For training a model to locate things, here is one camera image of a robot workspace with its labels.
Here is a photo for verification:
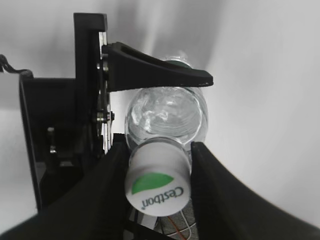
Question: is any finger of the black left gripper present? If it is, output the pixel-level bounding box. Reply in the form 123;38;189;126
101;42;214;92

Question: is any white green bottle cap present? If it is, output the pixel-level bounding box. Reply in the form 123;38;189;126
124;137;192;217

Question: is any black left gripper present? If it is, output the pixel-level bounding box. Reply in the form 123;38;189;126
19;13;114;210

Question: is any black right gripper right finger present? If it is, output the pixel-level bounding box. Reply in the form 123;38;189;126
191;142;320;240

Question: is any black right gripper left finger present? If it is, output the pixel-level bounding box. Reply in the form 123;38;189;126
0;133;129;240

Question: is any clear Cestbon water bottle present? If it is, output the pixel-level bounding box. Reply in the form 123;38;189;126
124;49;210;176

